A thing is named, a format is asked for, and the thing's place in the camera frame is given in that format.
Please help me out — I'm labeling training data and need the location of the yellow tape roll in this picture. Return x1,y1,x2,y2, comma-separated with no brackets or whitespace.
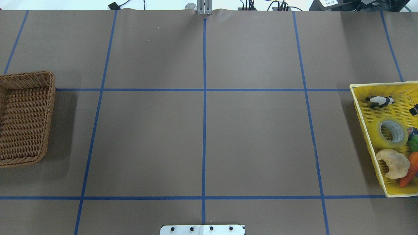
375,117,409,149

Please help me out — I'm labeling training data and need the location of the brown wicker basket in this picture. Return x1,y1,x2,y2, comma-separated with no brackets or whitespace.
0,71,56,168

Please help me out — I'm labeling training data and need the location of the white pedestal column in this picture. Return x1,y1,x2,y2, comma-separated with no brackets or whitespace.
159,224,246,235

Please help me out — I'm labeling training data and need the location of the croissant toy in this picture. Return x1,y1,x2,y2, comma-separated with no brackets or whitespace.
375,149,410,180

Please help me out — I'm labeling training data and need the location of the yellow plastic basket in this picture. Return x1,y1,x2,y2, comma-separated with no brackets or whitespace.
349,81,418,197

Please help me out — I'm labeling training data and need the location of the panda figurine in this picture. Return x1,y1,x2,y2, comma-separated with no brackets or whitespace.
365,96,395,109

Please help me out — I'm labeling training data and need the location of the aluminium frame post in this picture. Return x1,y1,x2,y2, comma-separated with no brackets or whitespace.
196,0,212,15

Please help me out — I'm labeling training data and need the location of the orange carrot toy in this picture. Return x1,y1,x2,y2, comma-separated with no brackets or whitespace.
399,151,418,188

